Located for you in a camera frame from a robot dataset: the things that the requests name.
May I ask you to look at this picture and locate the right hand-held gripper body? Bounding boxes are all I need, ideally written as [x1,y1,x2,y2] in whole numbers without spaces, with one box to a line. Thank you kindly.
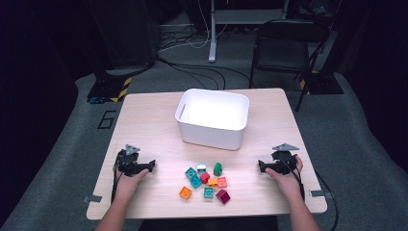
[271,142,300,176]

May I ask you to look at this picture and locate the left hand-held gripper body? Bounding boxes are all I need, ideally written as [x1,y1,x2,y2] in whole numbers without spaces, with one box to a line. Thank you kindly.
[115,143,144,177]

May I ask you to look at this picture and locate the maroon toy block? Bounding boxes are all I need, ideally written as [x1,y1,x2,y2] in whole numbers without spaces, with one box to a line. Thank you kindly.
[215,189,231,205]

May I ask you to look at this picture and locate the white plastic storage box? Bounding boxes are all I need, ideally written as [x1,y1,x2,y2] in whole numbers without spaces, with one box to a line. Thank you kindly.
[174,88,250,152]

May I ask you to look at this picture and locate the person's right hand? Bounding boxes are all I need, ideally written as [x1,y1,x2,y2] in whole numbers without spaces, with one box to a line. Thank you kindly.
[265,155,304,201]

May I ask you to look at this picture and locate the person's left hand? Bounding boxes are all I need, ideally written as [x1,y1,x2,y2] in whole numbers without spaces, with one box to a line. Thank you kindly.
[113,167,150,202]

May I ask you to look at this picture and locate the black striped stand base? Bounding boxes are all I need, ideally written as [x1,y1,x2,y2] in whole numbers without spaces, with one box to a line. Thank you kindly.
[87,75,133,104]

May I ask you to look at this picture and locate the black folding chair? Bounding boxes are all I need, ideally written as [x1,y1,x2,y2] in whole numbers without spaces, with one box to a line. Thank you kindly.
[249,18,333,113]

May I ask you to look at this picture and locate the large dark cabinet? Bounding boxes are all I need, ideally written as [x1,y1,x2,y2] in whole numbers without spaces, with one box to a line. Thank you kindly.
[92,0,160,70]

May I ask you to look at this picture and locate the left hand-held gripper black cable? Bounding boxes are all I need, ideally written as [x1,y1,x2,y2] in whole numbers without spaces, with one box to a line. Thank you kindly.
[110,160,119,205]

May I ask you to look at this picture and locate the hand-held gripper black cable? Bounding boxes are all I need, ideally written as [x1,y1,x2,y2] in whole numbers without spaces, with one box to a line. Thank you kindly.
[110,160,119,205]
[282,157,340,231]

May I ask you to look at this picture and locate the right hand-held gripper black cable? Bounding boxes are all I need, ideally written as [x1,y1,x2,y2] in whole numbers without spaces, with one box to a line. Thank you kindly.
[282,157,340,231]

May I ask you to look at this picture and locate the black floor cable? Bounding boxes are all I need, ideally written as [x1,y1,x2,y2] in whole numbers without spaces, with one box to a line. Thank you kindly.
[166,62,256,90]
[157,57,227,90]

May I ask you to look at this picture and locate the tangle of floor cables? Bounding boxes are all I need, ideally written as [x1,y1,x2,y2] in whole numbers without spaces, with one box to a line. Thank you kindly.
[158,23,210,52]

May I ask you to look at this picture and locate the white desk frame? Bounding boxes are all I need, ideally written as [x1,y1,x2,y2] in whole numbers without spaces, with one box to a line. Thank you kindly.
[207,0,291,64]

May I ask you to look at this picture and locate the white cable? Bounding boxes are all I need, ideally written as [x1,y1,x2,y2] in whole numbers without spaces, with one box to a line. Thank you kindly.
[184,0,211,50]

